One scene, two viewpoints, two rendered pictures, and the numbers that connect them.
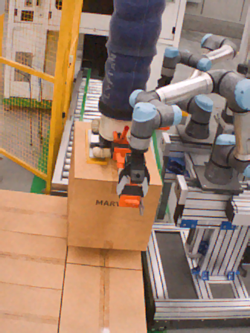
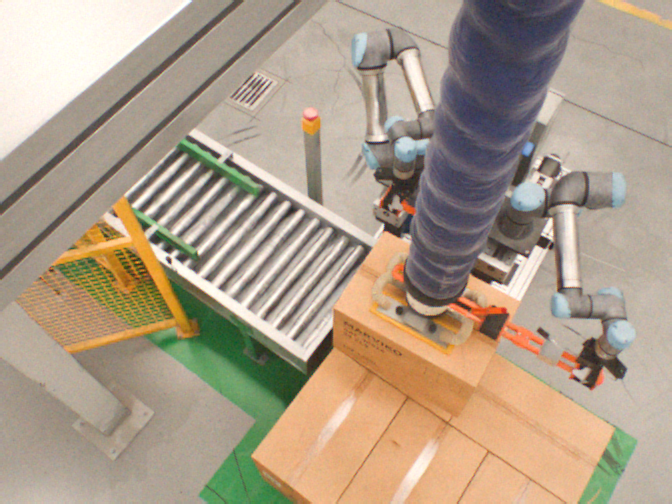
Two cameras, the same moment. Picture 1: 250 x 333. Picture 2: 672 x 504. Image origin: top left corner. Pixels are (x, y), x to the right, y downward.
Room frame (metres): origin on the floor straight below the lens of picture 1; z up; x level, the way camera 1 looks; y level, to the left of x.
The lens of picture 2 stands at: (1.55, 1.05, 3.32)
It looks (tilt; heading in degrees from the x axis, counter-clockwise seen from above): 61 degrees down; 312
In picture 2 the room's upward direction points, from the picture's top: straight up
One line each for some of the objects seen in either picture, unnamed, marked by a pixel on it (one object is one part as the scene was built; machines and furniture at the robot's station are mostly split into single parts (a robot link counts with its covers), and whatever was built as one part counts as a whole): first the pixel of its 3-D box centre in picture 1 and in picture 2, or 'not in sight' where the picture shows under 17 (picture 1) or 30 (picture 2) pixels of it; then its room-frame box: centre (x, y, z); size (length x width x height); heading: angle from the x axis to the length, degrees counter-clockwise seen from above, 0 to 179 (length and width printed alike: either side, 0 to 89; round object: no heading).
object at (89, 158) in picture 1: (95, 143); (415, 320); (1.96, 0.16, 1.10); 0.34 x 0.10 x 0.05; 10
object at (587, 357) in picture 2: (136, 158); (595, 353); (1.41, -0.04, 1.34); 0.09 x 0.08 x 0.12; 10
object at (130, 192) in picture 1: (128, 195); (586, 373); (1.38, -0.03, 1.20); 0.08 x 0.07 x 0.05; 10
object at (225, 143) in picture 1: (227, 149); (527, 202); (1.92, -0.48, 1.20); 0.13 x 0.12 x 0.14; 39
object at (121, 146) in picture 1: (122, 150); (493, 322); (1.73, 0.02, 1.20); 0.10 x 0.08 x 0.06; 100
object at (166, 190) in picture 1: (171, 165); (314, 181); (2.96, -0.35, 0.50); 0.07 x 0.07 x 1.00; 6
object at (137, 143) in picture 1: (138, 140); (607, 347); (1.40, -0.03, 1.43); 0.08 x 0.08 x 0.05
